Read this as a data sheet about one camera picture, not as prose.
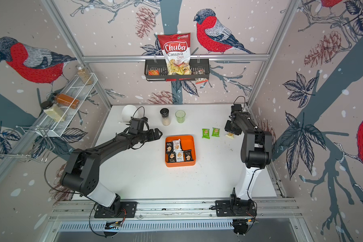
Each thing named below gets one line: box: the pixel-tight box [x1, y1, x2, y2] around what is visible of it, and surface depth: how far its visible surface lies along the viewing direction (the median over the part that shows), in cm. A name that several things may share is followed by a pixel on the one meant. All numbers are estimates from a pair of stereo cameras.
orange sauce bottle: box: [51, 92, 81, 110], surface depth 74 cm
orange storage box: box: [164, 135, 197, 167], surface depth 94 cm
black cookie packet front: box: [168, 151, 177, 163], surface depth 90 cm
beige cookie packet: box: [225, 132, 234, 140], surface depth 97 cm
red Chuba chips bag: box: [157, 32, 193, 76], surface depth 85 cm
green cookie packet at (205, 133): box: [201, 128, 211, 140], surface depth 105 cm
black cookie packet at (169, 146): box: [165, 141, 174, 153], surface depth 95 cm
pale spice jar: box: [40, 100, 67, 123], surface depth 68 cm
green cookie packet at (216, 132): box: [211, 127, 221, 138], surface depth 106 cm
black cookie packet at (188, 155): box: [183, 149, 194, 162], surface depth 93 cm
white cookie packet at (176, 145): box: [172, 138, 183, 152], surface depth 96 cm
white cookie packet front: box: [174, 150, 185, 162], surface depth 91 cm
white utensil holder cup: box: [121, 104, 139, 123], surface depth 100 cm
